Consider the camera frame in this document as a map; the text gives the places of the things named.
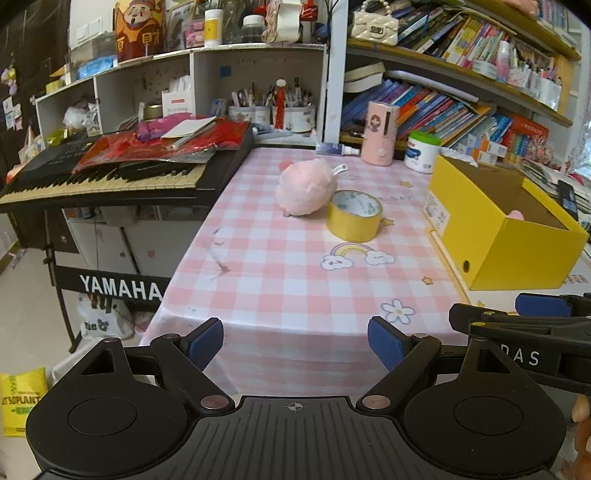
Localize yellow cardboard box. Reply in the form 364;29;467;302
424;155;588;291

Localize pink heart plush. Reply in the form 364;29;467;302
507;210;525;221

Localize yellow tape roll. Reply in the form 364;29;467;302
327;190;384;243

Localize pink pig plush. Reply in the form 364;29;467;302
276;158;348;217

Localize person's right hand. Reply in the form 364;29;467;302
558;395;590;480

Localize white yellow placemat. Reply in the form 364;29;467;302
427;227;591;312

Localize black smartphone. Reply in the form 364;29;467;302
557;180;579;221

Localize pink checkered tablecloth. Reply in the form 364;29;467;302
140;146;591;398

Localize keyboard stand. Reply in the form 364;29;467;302
43;209;172;354

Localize white jar green lid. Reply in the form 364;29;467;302
404;130;442;174

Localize pink cylindrical humidifier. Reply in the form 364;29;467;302
361;101;400;167

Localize red paper stack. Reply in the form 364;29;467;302
71;119;254;174

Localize small spray bottle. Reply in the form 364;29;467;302
315;142;360;156

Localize row of colourful books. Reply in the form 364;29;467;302
341;74;512;151

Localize black Yamaha keyboard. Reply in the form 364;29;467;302
1;136;252;213

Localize white pen holder cups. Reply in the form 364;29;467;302
228;105;315;134

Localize white shelf unit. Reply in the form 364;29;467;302
35;43;328;147

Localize cream quilted handbag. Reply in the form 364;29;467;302
349;0;399;46

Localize red fortune god box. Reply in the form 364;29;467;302
114;0;164;63

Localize white yellow bottle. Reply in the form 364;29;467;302
204;9;223;48

